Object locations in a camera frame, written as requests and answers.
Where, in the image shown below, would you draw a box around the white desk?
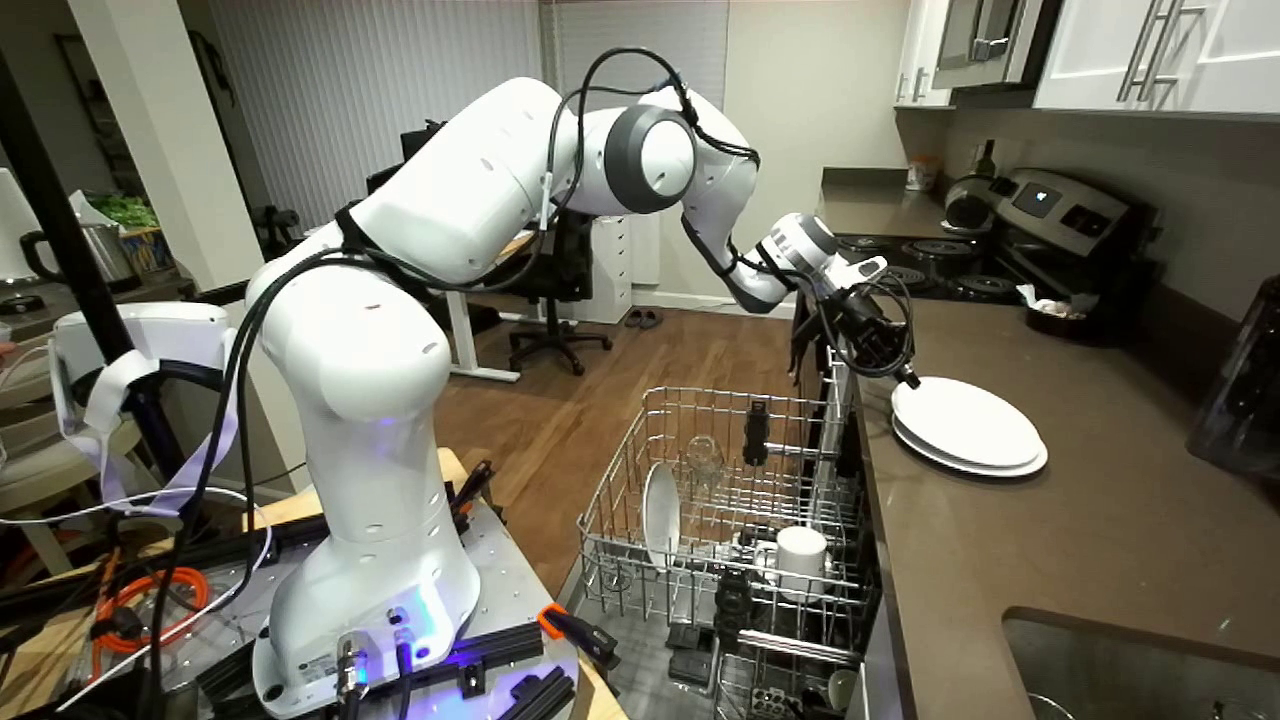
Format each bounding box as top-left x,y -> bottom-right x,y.
435,231 -> 535,389

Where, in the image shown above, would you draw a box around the robot mounting table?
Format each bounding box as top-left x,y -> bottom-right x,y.
0,445 -> 632,720

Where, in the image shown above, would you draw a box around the white mug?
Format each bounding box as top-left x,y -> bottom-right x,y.
772,520 -> 831,590

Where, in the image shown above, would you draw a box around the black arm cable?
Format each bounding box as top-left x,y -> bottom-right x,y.
132,44 -> 767,720

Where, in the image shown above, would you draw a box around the black countertop appliance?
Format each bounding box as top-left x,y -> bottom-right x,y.
1188,271 -> 1280,489

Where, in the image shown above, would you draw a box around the white round plate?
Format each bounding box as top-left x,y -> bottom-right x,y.
889,370 -> 1046,473
889,410 -> 1052,483

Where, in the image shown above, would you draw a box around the wire dish rack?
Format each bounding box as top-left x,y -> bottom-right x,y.
573,380 -> 889,670

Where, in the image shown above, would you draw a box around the grey dishwasher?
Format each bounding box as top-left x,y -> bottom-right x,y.
554,573 -> 889,720

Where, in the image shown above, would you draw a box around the black office chair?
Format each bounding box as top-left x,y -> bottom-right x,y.
502,213 -> 614,380

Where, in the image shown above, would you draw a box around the stainless sink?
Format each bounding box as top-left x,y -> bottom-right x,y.
995,605 -> 1280,720

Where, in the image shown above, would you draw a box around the small dark dish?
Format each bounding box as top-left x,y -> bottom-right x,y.
1016,275 -> 1105,334

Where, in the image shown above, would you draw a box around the stainless black stove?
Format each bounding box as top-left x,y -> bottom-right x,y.
822,163 -> 1163,350

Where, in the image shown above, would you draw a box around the white dinner plate standing upright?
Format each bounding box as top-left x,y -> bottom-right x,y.
638,456 -> 685,577

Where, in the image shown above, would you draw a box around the dark kettle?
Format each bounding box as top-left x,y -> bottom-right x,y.
934,136 -> 1016,240

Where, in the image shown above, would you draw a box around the white upper cabinet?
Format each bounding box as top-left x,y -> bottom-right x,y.
891,0 -> 960,112

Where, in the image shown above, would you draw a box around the black stand pole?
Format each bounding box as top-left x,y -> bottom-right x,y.
0,50 -> 193,493

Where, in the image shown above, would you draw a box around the orange black clamp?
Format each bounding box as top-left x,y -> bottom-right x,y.
531,598 -> 622,670

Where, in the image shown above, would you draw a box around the white upper cabinets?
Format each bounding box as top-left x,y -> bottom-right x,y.
1033,0 -> 1280,121

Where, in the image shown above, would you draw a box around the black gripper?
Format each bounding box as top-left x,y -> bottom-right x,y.
829,279 -> 924,390

